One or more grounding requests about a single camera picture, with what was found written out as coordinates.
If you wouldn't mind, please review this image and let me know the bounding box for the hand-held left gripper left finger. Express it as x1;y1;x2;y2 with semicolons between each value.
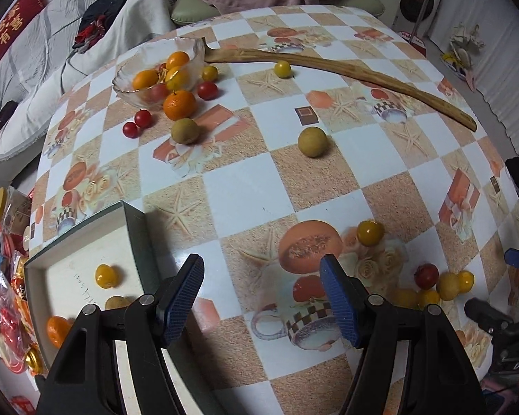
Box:
35;254;205;415

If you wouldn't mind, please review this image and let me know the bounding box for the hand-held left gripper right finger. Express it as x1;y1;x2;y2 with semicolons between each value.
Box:
320;254;487;415

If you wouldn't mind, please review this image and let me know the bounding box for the white tray with dark rim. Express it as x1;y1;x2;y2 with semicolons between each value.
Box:
24;201;186;415

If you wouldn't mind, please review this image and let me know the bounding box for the olive yellow round fruit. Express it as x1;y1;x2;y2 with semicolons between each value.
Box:
298;126;330;157

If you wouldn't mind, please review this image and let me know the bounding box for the mandarin orange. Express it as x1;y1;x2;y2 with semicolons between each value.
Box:
163;90;197;121
47;315;72;349

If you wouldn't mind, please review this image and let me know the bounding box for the checkered printed tablecloth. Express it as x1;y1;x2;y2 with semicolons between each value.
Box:
28;4;519;415

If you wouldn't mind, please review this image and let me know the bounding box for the gold ingot ornament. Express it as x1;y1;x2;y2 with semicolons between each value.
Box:
25;345;47;376

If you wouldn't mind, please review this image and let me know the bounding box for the snack packets pile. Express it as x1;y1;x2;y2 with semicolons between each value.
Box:
0;242;42;375

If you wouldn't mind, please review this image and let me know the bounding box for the white cloth cover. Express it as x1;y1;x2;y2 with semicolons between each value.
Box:
428;0;519;156

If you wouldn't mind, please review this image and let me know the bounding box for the plastic jar with yellow lid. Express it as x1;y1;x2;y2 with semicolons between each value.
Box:
0;187;34;251

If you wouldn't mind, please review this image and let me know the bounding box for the white and yellow items pile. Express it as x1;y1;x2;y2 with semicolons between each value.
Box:
441;24;487;91

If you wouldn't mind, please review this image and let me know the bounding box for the orange kumquat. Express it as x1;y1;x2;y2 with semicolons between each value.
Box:
132;70;158;89
166;51;190;70
165;66;189;91

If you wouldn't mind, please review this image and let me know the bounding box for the long wooden stick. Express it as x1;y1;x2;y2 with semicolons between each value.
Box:
201;37;477;132

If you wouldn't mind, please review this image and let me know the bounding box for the clear glass bowl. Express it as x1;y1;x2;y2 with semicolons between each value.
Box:
111;37;207;110

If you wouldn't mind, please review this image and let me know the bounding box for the red mop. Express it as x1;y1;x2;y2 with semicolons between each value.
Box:
398;0;437;50

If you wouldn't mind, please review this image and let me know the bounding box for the dark clothes pile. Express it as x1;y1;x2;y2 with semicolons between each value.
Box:
73;0;128;55

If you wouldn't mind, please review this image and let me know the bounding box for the grey striped sofa cover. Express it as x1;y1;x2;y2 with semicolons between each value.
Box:
0;0;176;174

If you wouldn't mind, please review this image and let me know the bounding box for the red pillow with gold print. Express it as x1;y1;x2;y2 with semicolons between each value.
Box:
0;0;45;62

